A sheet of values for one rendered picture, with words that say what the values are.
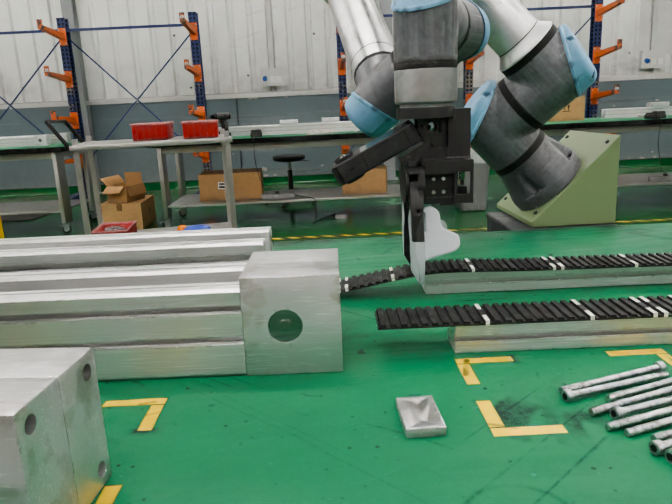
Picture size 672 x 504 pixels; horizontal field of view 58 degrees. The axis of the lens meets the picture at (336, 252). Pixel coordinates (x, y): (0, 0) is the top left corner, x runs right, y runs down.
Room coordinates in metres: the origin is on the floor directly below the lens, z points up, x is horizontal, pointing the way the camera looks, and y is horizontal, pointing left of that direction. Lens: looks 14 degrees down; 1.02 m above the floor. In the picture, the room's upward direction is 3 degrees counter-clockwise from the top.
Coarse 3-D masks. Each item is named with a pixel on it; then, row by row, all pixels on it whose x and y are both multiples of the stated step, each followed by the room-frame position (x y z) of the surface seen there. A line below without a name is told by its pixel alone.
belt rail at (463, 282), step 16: (464, 272) 0.74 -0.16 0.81; (480, 272) 0.74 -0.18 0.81; (496, 272) 0.74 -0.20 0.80; (512, 272) 0.74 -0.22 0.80; (528, 272) 0.74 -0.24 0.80; (544, 272) 0.74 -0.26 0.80; (560, 272) 0.74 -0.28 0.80; (576, 272) 0.74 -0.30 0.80; (592, 272) 0.74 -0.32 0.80; (608, 272) 0.74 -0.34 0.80; (624, 272) 0.74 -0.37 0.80; (640, 272) 0.74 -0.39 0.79; (656, 272) 0.74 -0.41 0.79; (432, 288) 0.74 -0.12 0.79; (448, 288) 0.74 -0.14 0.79; (464, 288) 0.74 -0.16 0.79; (480, 288) 0.74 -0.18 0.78; (496, 288) 0.74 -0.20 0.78; (512, 288) 0.74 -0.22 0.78; (528, 288) 0.74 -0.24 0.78; (544, 288) 0.74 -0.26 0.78
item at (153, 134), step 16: (144, 128) 3.64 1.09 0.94; (160, 128) 3.65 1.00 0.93; (192, 128) 3.61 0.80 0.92; (208, 128) 3.63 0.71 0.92; (64, 144) 3.43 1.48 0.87; (80, 144) 3.56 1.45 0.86; (96, 144) 3.47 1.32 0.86; (112, 144) 3.47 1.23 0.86; (128, 144) 3.49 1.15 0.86; (144, 144) 3.51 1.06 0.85; (160, 144) 3.53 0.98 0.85; (176, 144) 3.55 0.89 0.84; (224, 144) 4.11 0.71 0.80; (80, 160) 3.46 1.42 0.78; (224, 160) 4.11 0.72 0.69; (80, 176) 3.44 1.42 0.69; (96, 176) 3.93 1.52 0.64; (224, 176) 4.10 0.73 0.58; (80, 192) 3.43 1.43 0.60; (96, 192) 3.92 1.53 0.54; (96, 208) 3.92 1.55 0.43; (112, 224) 3.77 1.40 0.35; (128, 224) 3.78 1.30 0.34; (208, 224) 4.08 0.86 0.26; (224, 224) 4.05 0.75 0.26
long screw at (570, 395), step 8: (640, 376) 0.47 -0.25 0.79; (648, 376) 0.47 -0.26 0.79; (656, 376) 0.47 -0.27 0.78; (664, 376) 0.47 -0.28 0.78; (608, 384) 0.46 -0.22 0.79; (616, 384) 0.46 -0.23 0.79; (624, 384) 0.46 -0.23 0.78; (632, 384) 0.46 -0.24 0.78; (568, 392) 0.44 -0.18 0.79; (576, 392) 0.45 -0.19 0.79; (584, 392) 0.45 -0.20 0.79; (592, 392) 0.45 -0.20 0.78; (600, 392) 0.45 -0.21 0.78; (568, 400) 0.44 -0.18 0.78
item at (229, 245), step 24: (0, 240) 0.80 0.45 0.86; (24, 240) 0.79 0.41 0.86; (48, 240) 0.79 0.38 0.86; (72, 240) 0.79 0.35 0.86; (96, 240) 0.78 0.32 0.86; (120, 240) 0.78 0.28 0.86; (144, 240) 0.78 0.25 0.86; (168, 240) 0.78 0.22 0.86; (192, 240) 0.78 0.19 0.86; (216, 240) 0.73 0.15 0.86; (240, 240) 0.73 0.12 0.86; (264, 240) 0.73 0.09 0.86; (0, 264) 0.71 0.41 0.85; (24, 264) 0.71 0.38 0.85; (48, 264) 0.72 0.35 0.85; (72, 264) 0.72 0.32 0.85; (96, 264) 0.72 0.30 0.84; (120, 264) 0.72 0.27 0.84; (144, 264) 0.72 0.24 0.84; (168, 264) 0.71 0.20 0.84
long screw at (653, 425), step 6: (654, 420) 0.40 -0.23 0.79; (660, 420) 0.40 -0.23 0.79; (666, 420) 0.40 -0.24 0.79; (636, 426) 0.39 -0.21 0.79; (642, 426) 0.39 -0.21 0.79; (648, 426) 0.39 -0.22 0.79; (654, 426) 0.39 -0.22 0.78; (660, 426) 0.39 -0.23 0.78; (666, 426) 0.40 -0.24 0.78; (624, 432) 0.39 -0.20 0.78; (630, 432) 0.39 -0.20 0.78; (636, 432) 0.39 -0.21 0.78; (642, 432) 0.39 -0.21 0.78
